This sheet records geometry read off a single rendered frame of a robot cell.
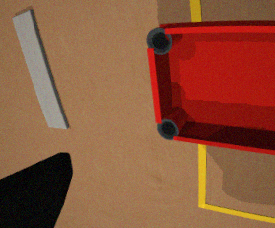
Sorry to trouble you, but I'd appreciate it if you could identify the grey flat bar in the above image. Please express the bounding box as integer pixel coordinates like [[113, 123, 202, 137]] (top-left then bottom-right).
[[13, 10, 69, 129]]

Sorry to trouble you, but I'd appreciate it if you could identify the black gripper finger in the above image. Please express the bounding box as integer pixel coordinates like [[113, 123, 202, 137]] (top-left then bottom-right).
[[0, 153, 73, 228]]

